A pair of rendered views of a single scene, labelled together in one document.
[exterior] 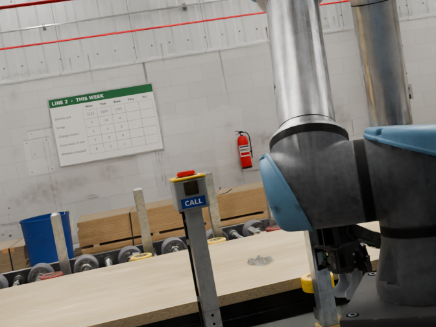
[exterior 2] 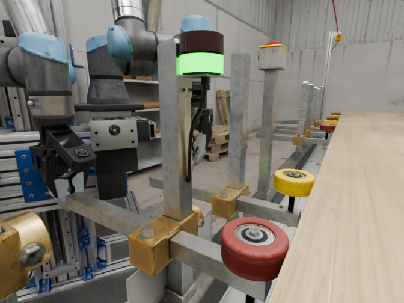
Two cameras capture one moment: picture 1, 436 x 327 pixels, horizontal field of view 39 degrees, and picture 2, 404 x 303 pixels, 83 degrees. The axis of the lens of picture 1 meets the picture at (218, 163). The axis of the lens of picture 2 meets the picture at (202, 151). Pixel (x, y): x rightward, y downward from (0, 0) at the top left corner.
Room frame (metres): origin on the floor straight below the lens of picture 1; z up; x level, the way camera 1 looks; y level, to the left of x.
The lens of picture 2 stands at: (1.69, -0.66, 1.07)
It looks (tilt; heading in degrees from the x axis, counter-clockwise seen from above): 14 degrees down; 133
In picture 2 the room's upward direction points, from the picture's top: straight up
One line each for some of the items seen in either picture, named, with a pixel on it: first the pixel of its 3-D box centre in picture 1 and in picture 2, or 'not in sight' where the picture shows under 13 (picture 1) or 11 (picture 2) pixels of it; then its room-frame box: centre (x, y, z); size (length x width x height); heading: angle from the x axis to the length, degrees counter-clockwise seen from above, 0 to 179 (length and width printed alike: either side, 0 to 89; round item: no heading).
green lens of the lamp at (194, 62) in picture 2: not in sight; (201, 65); (1.47, -0.42, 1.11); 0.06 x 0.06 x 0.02
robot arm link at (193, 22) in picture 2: not in sight; (195, 43); (1.26, -0.23, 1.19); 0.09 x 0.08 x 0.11; 167
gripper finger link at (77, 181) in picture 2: not in sight; (71, 188); (1.14, -0.51, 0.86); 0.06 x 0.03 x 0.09; 11
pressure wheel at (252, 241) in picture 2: not in sight; (252, 269); (1.57, -0.44, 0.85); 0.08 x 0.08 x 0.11
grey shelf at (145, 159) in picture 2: not in sight; (136, 116); (-1.13, 1.03, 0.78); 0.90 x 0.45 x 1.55; 97
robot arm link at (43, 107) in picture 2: not in sight; (51, 107); (1.15, -0.53, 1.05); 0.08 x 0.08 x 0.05
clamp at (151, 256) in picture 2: not in sight; (171, 233); (1.43, -0.45, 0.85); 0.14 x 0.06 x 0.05; 101
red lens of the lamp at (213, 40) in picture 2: not in sight; (201, 45); (1.47, -0.42, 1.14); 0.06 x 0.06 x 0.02
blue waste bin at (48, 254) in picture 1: (50, 245); not in sight; (6.84, 1.99, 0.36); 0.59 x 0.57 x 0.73; 7
